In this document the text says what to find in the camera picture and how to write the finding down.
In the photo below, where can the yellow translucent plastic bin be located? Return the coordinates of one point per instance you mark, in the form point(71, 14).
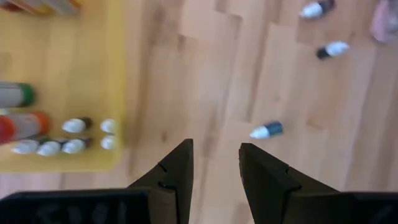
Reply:
point(77, 62)

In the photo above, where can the small black food colouring bottle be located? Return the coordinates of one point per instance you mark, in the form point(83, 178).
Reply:
point(76, 125)

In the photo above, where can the large green food colouring bottle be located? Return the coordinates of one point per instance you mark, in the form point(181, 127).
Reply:
point(15, 95)

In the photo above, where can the small green food colouring bottle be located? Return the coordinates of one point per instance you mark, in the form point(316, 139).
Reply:
point(332, 49)

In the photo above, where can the large orange food colouring bottle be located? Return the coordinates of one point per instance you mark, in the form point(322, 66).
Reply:
point(25, 124)

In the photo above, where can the dark blue bottle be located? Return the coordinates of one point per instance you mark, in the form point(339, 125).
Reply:
point(108, 142)

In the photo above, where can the small brown food colouring bottle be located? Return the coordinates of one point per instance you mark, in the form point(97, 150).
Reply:
point(317, 9)

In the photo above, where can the small blue food colouring bottle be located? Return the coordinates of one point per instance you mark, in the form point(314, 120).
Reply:
point(267, 130)

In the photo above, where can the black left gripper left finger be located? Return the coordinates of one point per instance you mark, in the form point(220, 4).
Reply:
point(124, 205)

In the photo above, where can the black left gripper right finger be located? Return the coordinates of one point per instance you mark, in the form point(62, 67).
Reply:
point(295, 202)

